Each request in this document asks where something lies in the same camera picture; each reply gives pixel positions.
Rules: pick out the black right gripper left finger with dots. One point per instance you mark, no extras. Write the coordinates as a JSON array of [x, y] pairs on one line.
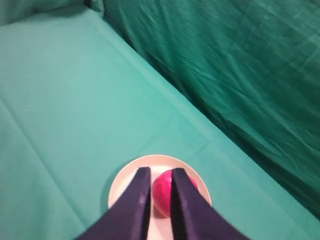
[[129, 216]]

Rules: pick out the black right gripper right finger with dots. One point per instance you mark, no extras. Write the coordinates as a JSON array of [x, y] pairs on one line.
[[192, 217]]

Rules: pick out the red apple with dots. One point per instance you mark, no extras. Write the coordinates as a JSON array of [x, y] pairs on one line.
[[162, 193]]

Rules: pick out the yellow plate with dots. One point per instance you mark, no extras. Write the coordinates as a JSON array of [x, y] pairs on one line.
[[159, 226]]

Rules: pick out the green table cloth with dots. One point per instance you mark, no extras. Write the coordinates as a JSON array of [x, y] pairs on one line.
[[77, 104]]

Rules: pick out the green backdrop cloth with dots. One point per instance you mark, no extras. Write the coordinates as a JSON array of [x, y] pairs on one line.
[[243, 91]]

